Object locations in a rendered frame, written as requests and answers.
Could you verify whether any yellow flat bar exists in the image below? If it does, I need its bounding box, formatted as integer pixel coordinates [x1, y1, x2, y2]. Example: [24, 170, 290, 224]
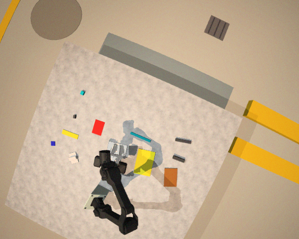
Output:
[62, 129, 79, 139]

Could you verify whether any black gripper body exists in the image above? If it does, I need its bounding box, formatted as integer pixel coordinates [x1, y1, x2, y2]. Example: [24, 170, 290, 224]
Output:
[94, 155, 127, 174]

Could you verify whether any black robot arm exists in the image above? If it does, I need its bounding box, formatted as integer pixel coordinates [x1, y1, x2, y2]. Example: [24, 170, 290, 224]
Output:
[90, 150, 139, 235]

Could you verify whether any orange flat plate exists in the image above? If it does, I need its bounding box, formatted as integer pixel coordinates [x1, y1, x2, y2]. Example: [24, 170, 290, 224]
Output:
[164, 168, 177, 187]

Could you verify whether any yellow flat plate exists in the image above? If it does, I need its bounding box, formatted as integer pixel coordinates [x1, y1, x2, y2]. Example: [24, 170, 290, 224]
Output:
[134, 149, 155, 177]

